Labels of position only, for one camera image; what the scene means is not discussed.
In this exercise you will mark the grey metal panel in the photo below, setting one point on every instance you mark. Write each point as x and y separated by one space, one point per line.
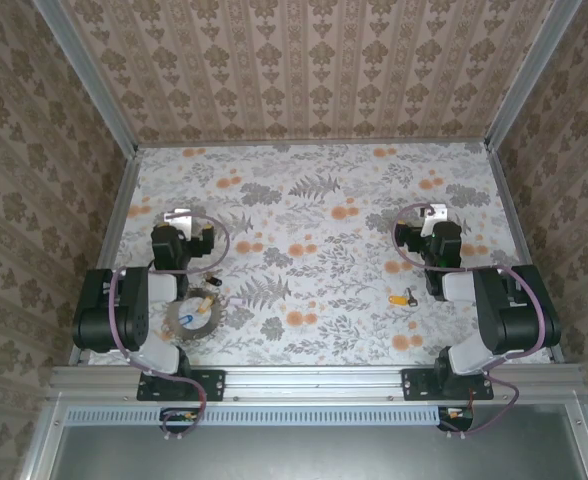
314 455

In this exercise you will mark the black fob key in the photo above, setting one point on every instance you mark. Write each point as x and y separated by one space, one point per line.
215 280

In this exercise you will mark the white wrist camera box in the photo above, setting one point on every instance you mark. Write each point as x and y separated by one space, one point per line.
438 211
181 222

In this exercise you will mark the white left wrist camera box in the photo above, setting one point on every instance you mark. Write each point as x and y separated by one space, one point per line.
181 222

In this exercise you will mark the aluminium front rail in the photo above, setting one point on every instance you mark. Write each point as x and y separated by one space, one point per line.
314 382

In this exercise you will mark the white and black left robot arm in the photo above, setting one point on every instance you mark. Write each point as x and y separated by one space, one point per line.
124 310

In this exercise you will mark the aluminium frame post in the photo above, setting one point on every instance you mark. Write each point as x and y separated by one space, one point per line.
94 80
529 75

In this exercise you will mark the black connector box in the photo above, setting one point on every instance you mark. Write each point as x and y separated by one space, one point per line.
179 417
456 417

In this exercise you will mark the small white key tag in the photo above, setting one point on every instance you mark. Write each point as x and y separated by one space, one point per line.
237 301

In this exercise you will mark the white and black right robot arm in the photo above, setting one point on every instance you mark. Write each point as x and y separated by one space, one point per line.
514 320

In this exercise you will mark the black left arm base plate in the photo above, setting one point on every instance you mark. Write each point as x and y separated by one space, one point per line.
209 385

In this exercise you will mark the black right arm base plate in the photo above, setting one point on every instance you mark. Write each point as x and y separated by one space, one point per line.
419 385

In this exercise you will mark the metal band with key rings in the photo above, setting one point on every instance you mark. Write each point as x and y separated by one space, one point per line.
194 338

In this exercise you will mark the aluminium side rail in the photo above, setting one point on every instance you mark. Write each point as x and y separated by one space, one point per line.
111 240
517 225

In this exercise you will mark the blue tagged key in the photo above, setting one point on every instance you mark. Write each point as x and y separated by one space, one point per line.
186 318

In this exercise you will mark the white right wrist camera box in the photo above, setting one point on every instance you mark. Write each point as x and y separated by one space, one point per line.
438 211

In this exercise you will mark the yellow tagged silver key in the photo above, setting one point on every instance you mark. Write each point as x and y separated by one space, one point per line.
398 299
204 305

